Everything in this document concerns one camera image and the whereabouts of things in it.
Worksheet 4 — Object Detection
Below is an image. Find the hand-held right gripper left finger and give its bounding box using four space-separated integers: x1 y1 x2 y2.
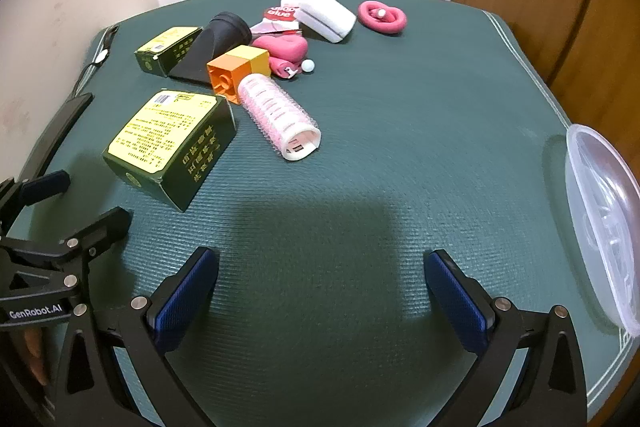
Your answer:
52 247 221 427

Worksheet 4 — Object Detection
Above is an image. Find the white foam block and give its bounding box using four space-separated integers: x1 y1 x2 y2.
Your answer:
298 0 357 44

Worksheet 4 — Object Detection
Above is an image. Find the clear plastic bowl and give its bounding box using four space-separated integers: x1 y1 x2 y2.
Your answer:
565 123 640 339

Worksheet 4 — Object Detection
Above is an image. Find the black cylindrical cup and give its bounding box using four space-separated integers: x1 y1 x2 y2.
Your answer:
167 11 252 86

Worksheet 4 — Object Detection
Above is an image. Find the orange yellow toy block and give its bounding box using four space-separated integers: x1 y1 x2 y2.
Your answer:
206 46 273 108

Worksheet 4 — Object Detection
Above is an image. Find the pink hair roller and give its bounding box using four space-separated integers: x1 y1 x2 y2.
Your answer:
236 72 321 162

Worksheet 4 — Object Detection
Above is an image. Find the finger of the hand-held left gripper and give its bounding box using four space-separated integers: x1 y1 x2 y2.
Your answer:
60 206 132 278
0 169 71 228

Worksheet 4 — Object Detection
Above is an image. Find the person's left hand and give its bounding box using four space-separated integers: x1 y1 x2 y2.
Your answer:
20 327 53 385

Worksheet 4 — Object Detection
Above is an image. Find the pink white candy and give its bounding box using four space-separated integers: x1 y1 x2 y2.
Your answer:
248 0 307 40

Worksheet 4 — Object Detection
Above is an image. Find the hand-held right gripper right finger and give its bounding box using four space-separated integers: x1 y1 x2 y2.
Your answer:
424 249 588 427

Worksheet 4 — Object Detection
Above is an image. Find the pink foam curler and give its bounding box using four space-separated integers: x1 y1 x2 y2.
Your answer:
250 34 317 80
357 0 407 35

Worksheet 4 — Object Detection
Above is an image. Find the green mat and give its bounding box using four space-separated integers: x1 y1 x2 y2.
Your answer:
37 0 631 427

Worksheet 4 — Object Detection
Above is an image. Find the green yellow label box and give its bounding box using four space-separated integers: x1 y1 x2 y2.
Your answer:
134 26 203 76
102 89 238 212

